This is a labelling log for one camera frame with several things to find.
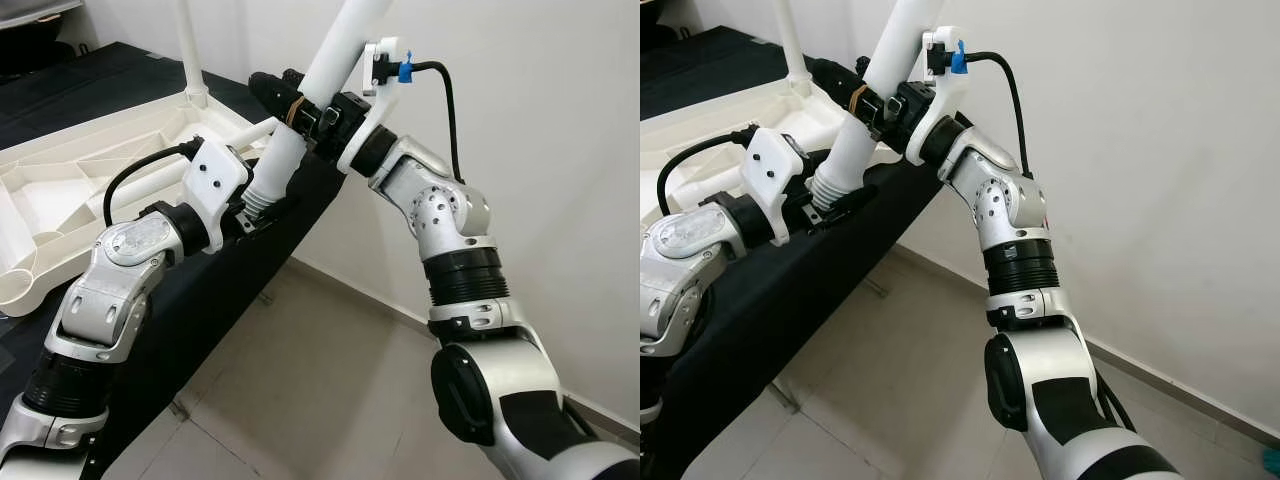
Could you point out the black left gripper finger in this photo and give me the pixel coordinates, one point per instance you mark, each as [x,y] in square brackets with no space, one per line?
[848,206]
[280,208]

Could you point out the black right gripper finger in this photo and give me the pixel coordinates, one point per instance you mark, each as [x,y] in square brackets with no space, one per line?
[280,97]
[840,85]
[863,64]
[293,77]

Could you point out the white plastic children table top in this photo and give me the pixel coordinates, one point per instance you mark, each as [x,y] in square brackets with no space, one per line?
[690,150]
[80,190]

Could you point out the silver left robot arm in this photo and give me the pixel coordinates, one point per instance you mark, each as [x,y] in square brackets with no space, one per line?
[680,270]
[110,280]

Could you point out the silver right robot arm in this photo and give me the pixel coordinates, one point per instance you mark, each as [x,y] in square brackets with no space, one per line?
[450,220]
[1020,230]

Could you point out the yellow rubber band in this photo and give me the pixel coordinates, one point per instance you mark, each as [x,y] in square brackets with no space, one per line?
[296,110]
[858,98]

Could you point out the black tablecloth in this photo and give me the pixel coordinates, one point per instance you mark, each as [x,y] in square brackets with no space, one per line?
[200,310]
[780,320]

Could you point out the black round bowl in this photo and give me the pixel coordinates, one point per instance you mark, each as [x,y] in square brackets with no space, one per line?
[35,50]

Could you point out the clear storage box green lid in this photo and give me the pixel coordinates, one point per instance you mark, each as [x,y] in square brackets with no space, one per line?
[35,8]

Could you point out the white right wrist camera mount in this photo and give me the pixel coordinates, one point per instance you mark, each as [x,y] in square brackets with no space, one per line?
[945,95]
[375,110]

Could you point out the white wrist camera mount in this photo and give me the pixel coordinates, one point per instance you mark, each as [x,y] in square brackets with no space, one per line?
[375,110]
[945,95]
[775,180]
[215,180]

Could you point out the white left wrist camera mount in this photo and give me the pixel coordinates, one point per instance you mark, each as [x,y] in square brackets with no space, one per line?
[775,180]
[215,180]

